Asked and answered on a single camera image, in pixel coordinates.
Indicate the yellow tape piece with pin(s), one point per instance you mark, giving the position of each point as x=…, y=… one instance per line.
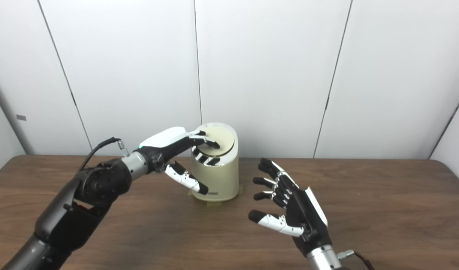
x=214, y=204

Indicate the cream-colored bin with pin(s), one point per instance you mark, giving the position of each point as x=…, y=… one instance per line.
x=223, y=180

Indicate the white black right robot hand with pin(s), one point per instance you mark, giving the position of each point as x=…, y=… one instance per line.
x=308, y=217

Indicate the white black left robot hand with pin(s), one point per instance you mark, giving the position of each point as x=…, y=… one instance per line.
x=163, y=142

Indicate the cream round bin lid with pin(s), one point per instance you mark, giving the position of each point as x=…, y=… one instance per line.
x=223, y=137

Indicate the grey wall sticker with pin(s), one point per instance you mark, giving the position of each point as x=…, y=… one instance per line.
x=21, y=117

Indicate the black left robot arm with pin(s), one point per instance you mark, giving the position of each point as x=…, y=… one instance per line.
x=75, y=210

